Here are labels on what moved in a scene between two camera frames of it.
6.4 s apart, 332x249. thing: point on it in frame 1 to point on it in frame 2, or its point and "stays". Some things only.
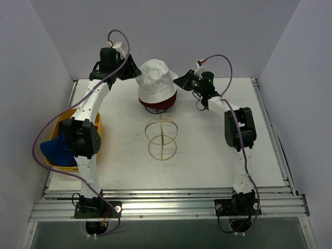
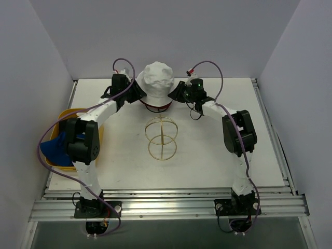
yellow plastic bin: [68, 115] stays
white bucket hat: [156, 84] stays
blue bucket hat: [58, 151] stays
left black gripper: [126, 68] to [132, 91]
